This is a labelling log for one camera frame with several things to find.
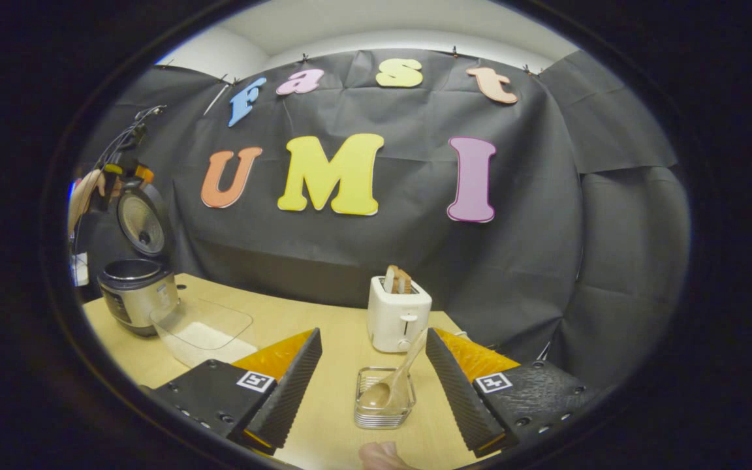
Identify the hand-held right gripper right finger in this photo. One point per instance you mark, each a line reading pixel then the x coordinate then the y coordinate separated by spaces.
pixel 457 391

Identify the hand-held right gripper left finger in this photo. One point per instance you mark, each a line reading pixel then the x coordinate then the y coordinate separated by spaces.
pixel 291 391

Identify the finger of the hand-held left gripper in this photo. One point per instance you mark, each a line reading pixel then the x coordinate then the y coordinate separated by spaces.
pixel 143 174

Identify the wooden spoon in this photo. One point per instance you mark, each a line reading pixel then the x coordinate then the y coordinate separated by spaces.
pixel 379 395

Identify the clear chopstick holder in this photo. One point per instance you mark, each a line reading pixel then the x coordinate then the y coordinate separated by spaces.
pixel 369 418

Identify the clear tray of white rice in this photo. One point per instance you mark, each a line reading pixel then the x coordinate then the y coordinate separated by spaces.
pixel 203 336

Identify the silver rice cooker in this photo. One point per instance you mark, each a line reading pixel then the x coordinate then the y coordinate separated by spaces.
pixel 138 294

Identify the white toaster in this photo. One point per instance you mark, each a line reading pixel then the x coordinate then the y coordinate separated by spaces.
pixel 397 320

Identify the brown toast slice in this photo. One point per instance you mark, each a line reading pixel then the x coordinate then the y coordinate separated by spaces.
pixel 402 281

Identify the black backdrop cloth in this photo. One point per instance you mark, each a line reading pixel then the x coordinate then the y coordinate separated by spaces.
pixel 415 261

